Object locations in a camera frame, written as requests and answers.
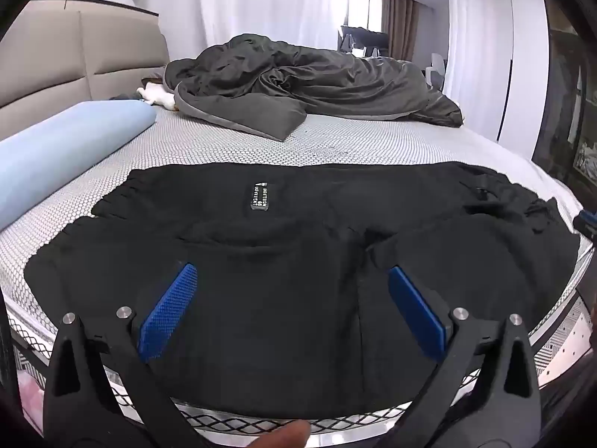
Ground white mesh mattress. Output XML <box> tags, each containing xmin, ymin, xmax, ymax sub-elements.
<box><xmin>0</xmin><ymin>103</ymin><xmax>597</xmax><ymax>436</ymax></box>

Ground light blue bolster pillow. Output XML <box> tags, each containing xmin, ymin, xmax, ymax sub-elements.
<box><xmin>0</xmin><ymin>100</ymin><xmax>157</xmax><ymax>231</ymax></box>

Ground black pants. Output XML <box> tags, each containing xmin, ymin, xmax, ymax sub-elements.
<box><xmin>23</xmin><ymin>161</ymin><xmax>581</xmax><ymax>423</ymax></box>

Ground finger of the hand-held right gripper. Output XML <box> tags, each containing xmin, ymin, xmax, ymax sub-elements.
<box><xmin>573</xmin><ymin>210</ymin><xmax>597</xmax><ymax>244</ymax></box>

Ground white plush toy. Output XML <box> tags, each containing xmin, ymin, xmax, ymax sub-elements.
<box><xmin>137</xmin><ymin>81</ymin><xmax>178</xmax><ymax>112</ymax></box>

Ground brown curtain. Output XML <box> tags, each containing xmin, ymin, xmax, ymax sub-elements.
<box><xmin>380</xmin><ymin>0</ymin><xmax>421</xmax><ymax>62</ymax></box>

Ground white curtain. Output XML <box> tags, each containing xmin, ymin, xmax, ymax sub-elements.
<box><xmin>443</xmin><ymin>0</ymin><xmax>514</xmax><ymax>108</ymax></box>
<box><xmin>196</xmin><ymin>0</ymin><xmax>341</xmax><ymax>52</ymax></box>

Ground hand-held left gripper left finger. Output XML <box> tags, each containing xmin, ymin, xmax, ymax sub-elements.
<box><xmin>43</xmin><ymin>262</ymin><xmax>210</xmax><ymax>448</ymax></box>

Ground beige padded headboard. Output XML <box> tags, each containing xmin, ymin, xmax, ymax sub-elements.
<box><xmin>0</xmin><ymin>0</ymin><xmax>169</xmax><ymax>122</ymax></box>

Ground dark grey duvet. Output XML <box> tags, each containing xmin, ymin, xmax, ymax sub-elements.
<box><xmin>164</xmin><ymin>34</ymin><xmax>463</xmax><ymax>142</ymax></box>

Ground window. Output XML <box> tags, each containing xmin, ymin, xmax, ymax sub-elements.
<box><xmin>340</xmin><ymin>0</ymin><xmax>384</xmax><ymax>33</ymax></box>

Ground person's left hand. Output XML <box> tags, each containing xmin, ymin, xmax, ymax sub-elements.
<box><xmin>245</xmin><ymin>421</ymin><xmax>311</xmax><ymax>448</ymax></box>

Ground dark cabinet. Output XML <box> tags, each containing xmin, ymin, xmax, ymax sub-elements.
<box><xmin>532</xmin><ymin>0</ymin><xmax>597</xmax><ymax>187</ymax></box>

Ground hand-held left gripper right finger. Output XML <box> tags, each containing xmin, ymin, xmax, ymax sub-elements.
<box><xmin>373</xmin><ymin>266</ymin><xmax>544</xmax><ymax>448</ymax></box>

